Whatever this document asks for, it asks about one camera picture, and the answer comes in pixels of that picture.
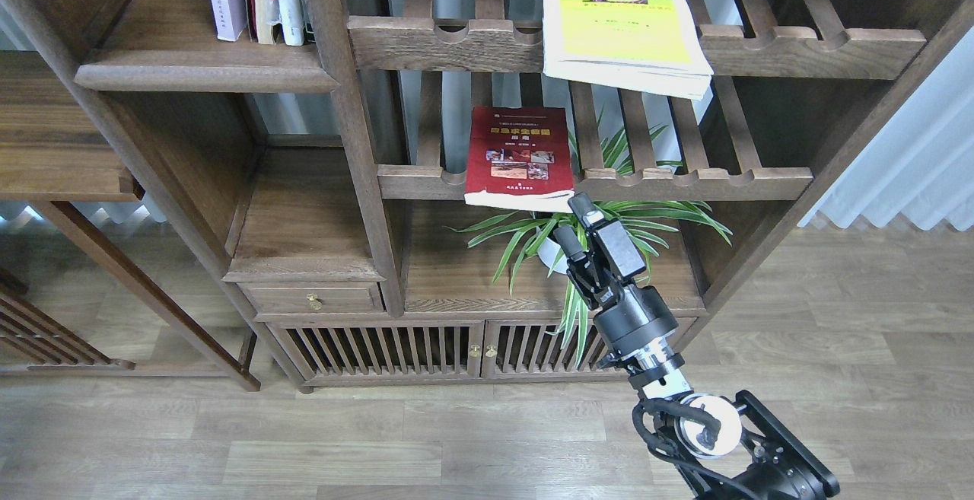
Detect yellow cover book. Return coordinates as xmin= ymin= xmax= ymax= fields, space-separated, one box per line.
xmin=543 ymin=0 xmax=713 ymax=99

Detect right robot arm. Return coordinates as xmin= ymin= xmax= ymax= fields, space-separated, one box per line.
xmin=555 ymin=194 xmax=841 ymax=499

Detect dark wooden bookshelf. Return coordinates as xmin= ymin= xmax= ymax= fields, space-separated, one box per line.
xmin=2 ymin=0 xmax=972 ymax=391

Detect white curtain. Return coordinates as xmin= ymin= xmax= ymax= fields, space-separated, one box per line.
xmin=800 ymin=31 xmax=973 ymax=231

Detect red cover book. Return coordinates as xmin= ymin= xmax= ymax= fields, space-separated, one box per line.
xmin=465 ymin=106 xmax=575 ymax=212

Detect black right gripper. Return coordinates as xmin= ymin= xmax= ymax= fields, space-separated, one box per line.
xmin=554 ymin=193 xmax=680 ymax=364

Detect wooden side table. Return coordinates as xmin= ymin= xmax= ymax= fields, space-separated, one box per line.
xmin=2 ymin=50 xmax=270 ymax=397

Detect brass drawer knob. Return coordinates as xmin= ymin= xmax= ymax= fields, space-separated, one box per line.
xmin=306 ymin=293 xmax=323 ymax=311

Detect white plant pot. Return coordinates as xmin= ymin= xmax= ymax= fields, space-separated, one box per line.
xmin=538 ymin=229 xmax=606 ymax=277

